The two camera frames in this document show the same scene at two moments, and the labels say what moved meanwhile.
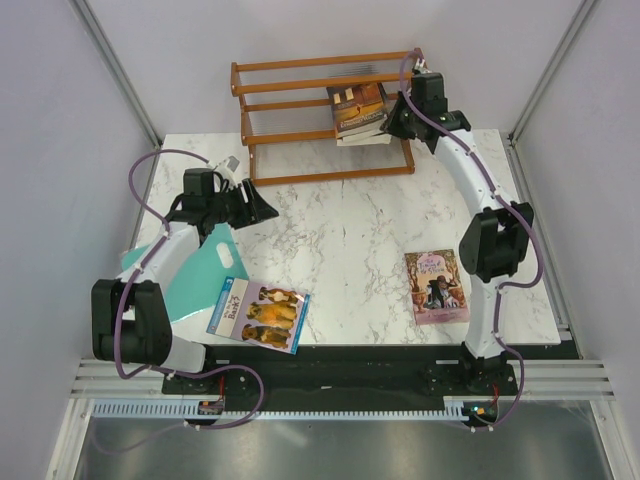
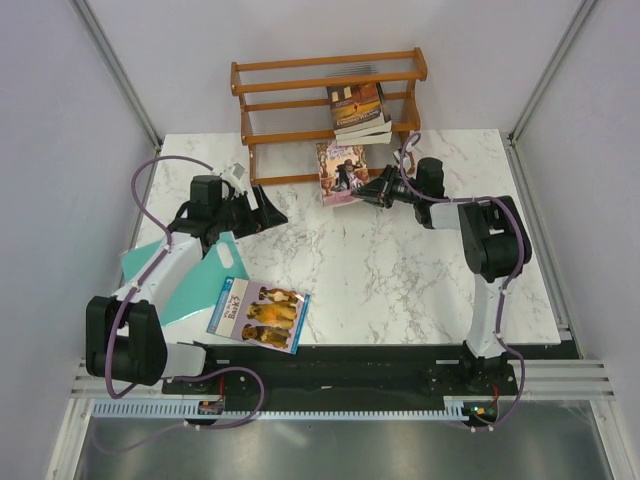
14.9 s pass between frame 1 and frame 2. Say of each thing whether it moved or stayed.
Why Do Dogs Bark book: stayed
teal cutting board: stayed
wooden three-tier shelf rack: stayed
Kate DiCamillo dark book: stayed
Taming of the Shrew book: moved
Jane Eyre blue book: stayed
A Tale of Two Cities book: stayed
